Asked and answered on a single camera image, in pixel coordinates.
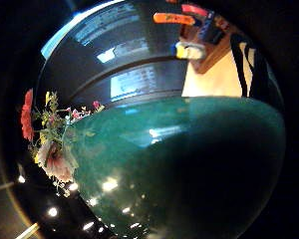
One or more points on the spray of small pink flowers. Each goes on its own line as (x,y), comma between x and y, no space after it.
(77,114)

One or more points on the yellow white blue tool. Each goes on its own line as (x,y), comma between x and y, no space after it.
(188,50)

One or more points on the brown wooden shelf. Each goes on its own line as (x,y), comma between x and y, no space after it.
(212,54)

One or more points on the yellow green flower stem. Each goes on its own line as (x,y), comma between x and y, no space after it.
(52,101)

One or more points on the large pale pink flower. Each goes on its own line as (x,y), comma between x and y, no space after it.
(58,162)

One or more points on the orange plastic tool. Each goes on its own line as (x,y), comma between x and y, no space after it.
(174,19)

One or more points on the blue plastic tool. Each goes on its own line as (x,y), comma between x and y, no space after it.
(206,28)

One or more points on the red plastic tool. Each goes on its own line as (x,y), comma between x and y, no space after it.
(194,10)

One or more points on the red flower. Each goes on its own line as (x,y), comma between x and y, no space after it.
(27,116)

